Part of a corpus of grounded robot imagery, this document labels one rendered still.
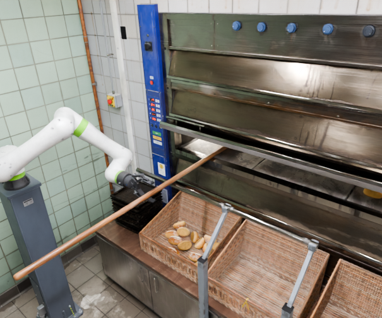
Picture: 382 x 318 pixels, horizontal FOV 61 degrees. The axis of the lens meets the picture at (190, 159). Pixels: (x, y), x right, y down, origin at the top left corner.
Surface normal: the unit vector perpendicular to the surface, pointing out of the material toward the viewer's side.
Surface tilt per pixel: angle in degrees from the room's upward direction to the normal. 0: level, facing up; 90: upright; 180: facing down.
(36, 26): 90
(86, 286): 0
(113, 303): 0
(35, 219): 90
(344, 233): 70
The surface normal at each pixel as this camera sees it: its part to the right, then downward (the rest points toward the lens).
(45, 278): 0.76, 0.28
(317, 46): -0.64, 0.37
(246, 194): -0.61, 0.04
